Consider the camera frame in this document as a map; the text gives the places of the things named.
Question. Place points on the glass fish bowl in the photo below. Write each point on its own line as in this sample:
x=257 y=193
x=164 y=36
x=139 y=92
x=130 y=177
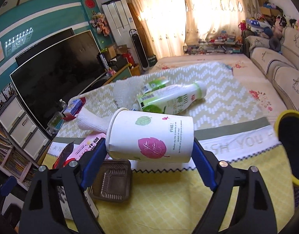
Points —
x=55 y=122

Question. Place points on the red fire extinguisher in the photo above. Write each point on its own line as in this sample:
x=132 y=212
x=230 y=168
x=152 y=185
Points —
x=129 y=58

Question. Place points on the white paper towel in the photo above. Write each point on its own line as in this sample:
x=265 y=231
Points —
x=87 y=120

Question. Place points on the pile of plush toys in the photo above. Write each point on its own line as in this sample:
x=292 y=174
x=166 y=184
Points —
x=277 y=27

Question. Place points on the low shelf with books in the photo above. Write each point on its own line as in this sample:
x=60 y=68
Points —
x=222 y=44

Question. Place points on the pink strawberry milk carton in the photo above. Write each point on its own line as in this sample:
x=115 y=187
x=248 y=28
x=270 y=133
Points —
x=88 y=144

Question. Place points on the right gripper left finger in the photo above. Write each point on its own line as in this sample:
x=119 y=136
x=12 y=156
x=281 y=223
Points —
x=42 y=212

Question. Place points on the blue card box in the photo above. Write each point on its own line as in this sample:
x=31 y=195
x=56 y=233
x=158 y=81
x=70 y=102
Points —
x=73 y=108

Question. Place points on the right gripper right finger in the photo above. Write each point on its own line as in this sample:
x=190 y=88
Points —
x=253 y=212

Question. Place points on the yellow rimmed trash bin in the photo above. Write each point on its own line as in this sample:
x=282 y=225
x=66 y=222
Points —
x=287 y=130

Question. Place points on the white leaf paper cup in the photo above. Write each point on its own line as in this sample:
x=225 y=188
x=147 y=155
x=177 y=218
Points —
x=149 y=137

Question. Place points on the teal yellow tv cabinet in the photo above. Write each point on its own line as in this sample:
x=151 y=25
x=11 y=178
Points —
x=122 y=74

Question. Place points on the pink artificial flowers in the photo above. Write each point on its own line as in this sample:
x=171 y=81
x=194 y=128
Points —
x=99 y=22

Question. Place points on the clear bubble wrap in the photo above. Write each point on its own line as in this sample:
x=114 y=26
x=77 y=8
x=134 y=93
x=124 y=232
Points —
x=126 y=92

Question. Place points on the cream curtains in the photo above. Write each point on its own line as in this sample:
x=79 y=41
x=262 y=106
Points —
x=171 y=24

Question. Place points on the clear water bottle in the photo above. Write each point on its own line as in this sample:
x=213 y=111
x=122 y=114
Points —
x=63 y=104

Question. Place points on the brown plastic food tray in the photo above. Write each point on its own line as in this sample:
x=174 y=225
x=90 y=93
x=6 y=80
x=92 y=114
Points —
x=113 y=181

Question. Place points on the black tower fan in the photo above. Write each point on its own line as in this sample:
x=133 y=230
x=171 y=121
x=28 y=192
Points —
x=139 y=49

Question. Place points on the green coconut water bottle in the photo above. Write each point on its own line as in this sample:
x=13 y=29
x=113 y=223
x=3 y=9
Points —
x=172 y=99

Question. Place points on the yellow green tablecloth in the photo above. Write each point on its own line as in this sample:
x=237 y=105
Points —
x=173 y=201

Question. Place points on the beige sofa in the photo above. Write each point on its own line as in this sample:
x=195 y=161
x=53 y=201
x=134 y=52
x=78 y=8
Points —
x=280 y=68

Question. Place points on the white standing air conditioner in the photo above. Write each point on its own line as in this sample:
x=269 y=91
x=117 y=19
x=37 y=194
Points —
x=119 y=20

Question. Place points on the white drawer unit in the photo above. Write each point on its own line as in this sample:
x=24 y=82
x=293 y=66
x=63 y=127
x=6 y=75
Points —
x=22 y=130

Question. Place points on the large black television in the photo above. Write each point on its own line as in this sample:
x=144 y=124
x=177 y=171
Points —
x=59 y=72

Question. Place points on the stacked cardboard boxes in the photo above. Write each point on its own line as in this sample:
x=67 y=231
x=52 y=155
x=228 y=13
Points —
x=269 y=9

